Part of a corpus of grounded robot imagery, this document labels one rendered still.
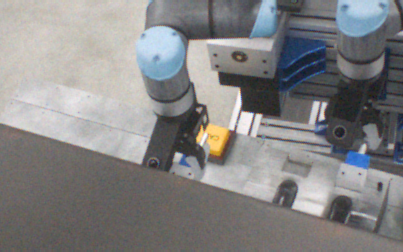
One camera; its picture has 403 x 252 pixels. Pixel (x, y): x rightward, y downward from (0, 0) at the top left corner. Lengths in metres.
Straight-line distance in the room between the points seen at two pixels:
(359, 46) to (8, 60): 2.07
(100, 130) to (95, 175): 1.54
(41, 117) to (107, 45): 1.22
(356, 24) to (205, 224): 0.97
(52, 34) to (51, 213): 2.90
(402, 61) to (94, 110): 0.68
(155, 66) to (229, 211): 1.00
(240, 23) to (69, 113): 0.66
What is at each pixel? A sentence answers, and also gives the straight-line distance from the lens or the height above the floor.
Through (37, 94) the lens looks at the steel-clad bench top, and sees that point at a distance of 2.00.
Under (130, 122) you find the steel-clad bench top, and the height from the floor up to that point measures 0.80.
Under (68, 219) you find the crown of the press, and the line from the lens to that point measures 0.34.
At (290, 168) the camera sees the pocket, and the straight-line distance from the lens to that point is 1.70.
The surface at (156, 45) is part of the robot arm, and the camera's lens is 1.33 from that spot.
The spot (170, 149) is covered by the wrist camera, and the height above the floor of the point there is 1.11.
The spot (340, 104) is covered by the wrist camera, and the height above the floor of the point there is 1.16.
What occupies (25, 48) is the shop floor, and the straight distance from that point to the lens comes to 3.23.
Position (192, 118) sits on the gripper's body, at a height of 1.09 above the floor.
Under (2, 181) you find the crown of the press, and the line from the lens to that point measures 0.36.
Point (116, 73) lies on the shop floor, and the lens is 3.04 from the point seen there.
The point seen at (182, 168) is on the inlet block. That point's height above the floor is 0.96.
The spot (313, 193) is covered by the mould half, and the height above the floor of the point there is 0.89.
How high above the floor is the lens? 2.29
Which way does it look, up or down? 54 degrees down
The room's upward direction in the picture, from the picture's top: 12 degrees counter-clockwise
